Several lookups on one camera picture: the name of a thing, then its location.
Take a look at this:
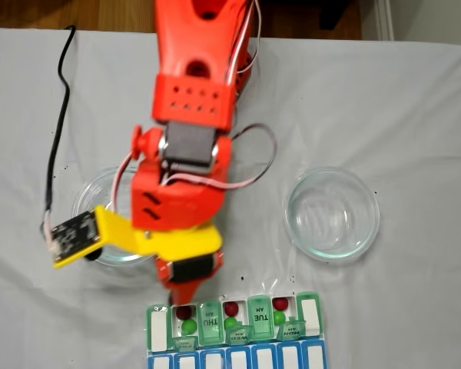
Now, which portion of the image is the weekly pill organizer box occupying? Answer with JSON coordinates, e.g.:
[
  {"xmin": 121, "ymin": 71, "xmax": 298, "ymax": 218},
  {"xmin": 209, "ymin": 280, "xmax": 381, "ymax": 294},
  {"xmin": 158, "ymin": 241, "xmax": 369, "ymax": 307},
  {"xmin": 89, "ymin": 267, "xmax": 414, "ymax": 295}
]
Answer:
[{"xmin": 144, "ymin": 291, "xmax": 328, "ymax": 369}]

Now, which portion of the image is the clear glass bowl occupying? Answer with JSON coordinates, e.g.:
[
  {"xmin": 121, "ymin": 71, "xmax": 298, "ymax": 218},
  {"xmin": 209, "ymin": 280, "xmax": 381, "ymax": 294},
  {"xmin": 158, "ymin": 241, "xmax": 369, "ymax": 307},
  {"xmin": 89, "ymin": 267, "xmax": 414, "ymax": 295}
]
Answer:
[{"xmin": 71, "ymin": 165, "xmax": 158, "ymax": 267}]

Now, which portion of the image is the glass bowl with embossed logo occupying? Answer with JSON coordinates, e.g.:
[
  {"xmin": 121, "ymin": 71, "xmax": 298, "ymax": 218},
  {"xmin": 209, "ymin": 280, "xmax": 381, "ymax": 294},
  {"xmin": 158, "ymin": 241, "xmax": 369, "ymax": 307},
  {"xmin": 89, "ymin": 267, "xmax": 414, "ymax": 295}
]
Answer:
[{"xmin": 284, "ymin": 165, "xmax": 380, "ymax": 264}]

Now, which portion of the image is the white table cover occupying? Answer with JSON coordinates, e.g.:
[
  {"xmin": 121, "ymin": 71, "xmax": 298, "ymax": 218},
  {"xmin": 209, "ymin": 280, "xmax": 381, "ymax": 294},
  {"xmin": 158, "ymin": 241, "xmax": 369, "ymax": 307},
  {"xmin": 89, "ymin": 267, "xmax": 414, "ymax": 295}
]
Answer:
[{"xmin": 0, "ymin": 25, "xmax": 461, "ymax": 369}]

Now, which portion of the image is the gripper servo wire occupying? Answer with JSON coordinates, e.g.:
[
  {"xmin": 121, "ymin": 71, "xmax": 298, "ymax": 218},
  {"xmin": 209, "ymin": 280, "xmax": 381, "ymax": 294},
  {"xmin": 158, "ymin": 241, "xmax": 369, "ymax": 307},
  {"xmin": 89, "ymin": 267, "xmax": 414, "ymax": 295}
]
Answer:
[{"xmin": 111, "ymin": 151, "xmax": 138, "ymax": 212}]

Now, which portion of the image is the camera board on yellow mount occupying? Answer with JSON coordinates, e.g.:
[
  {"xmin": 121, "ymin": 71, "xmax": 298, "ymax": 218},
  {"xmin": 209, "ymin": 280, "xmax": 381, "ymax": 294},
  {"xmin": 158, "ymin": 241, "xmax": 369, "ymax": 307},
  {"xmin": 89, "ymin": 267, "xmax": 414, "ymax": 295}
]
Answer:
[{"xmin": 50, "ymin": 205, "xmax": 138, "ymax": 270}]

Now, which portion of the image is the wrist servo wire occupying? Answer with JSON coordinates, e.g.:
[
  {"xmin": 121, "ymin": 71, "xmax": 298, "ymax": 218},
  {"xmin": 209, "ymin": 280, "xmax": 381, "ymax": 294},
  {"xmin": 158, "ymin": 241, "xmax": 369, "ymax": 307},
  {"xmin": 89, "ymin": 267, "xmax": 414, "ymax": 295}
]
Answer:
[{"xmin": 161, "ymin": 0, "xmax": 280, "ymax": 191}]

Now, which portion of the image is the black camera cable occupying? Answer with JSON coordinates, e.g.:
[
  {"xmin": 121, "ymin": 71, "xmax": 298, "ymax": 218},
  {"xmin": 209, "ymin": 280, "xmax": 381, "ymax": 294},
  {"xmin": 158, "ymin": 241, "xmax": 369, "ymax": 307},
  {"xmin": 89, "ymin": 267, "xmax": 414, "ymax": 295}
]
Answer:
[{"xmin": 41, "ymin": 25, "xmax": 78, "ymax": 231}]

